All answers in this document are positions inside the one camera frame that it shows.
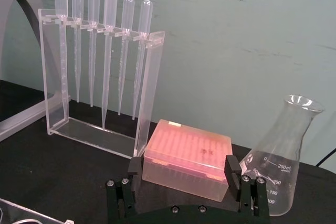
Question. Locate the clear acrylic pipette rack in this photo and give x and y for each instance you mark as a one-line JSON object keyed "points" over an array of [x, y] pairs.
{"points": [[55, 108]]}

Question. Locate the black table cloth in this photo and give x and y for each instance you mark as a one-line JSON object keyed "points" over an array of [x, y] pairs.
{"points": [[52, 171]]}

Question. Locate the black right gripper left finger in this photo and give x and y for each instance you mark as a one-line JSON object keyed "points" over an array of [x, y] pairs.
{"points": [[118, 195]]}

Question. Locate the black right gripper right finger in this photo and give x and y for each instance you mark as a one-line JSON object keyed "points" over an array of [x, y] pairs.
{"points": [[232, 171]]}

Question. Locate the small clear plastic transfer pipette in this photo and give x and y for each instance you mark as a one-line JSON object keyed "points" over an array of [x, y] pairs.
{"points": [[77, 3], [93, 6], [128, 14]]}

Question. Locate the translucent pipette tip box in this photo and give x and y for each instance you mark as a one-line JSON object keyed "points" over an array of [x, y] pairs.
{"points": [[183, 150]]}

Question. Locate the clear glass conical flask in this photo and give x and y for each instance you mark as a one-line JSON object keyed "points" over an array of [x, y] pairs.
{"points": [[278, 171]]}

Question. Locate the pale grey equipment casing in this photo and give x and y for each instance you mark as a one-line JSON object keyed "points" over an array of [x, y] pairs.
{"points": [[15, 58]]}

